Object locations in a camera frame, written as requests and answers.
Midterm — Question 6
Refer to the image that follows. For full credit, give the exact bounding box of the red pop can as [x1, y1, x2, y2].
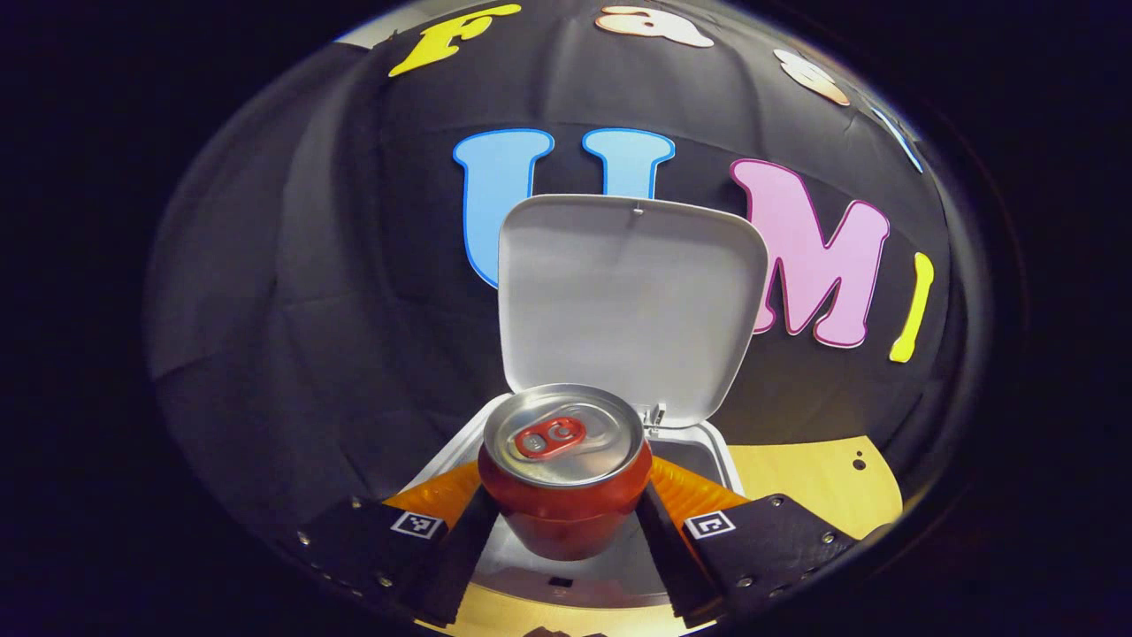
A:
[478, 382, 654, 563]

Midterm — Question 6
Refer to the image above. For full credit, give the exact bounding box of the black backdrop cloth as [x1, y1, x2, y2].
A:
[144, 0, 983, 541]

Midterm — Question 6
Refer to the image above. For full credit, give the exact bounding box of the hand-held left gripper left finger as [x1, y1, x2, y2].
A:
[294, 460, 502, 630]

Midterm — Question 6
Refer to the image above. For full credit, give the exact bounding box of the wooden desktop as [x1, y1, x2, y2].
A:
[416, 434, 904, 637]

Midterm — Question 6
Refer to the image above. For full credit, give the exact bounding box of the white desktop garbage bin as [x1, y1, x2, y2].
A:
[398, 195, 769, 611]

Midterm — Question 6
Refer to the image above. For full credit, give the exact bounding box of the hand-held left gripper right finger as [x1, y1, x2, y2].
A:
[635, 455, 860, 622]

